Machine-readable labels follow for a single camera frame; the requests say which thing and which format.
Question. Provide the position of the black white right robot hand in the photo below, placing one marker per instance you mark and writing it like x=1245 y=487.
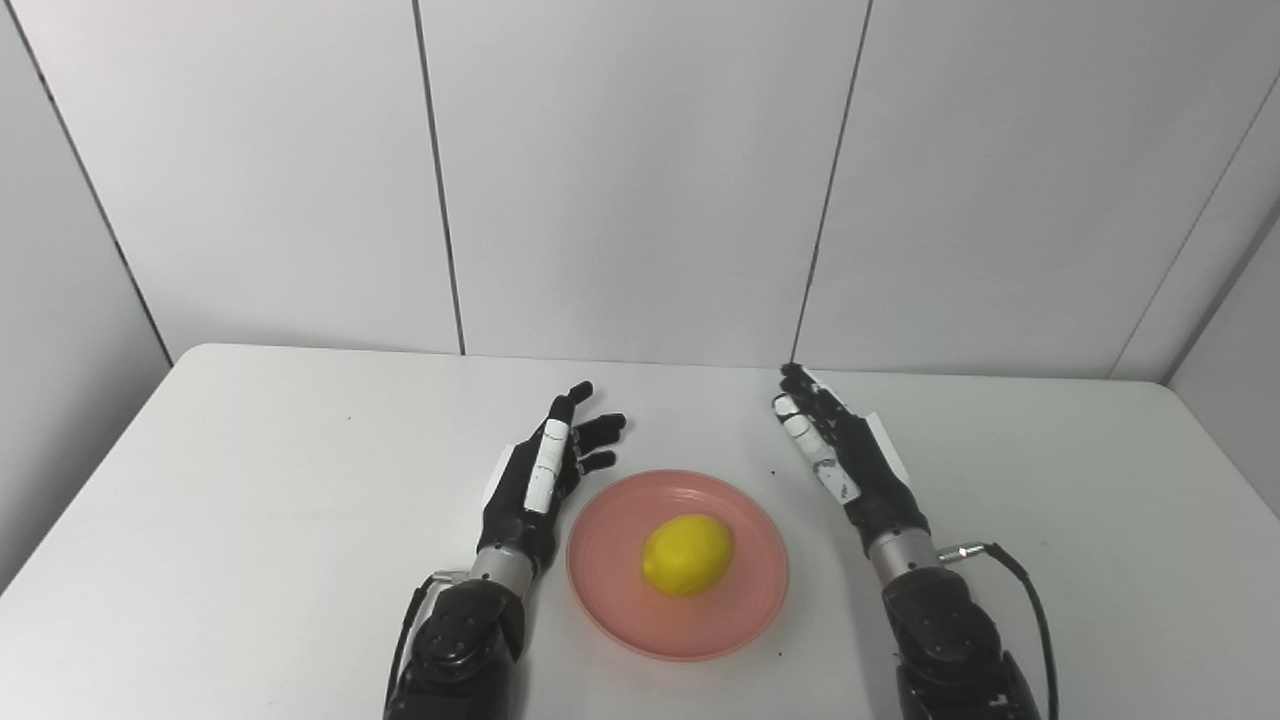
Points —
x=850 y=460

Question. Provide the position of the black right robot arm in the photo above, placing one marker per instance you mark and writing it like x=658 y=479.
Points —
x=950 y=640

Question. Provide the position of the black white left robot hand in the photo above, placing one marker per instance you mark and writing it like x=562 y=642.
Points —
x=530 y=490

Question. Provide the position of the yellow lemon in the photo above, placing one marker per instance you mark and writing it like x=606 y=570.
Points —
x=688 y=555

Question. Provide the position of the pink round plate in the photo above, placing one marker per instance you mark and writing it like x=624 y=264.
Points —
x=678 y=565

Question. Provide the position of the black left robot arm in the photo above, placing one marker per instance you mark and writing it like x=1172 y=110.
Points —
x=460 y=650

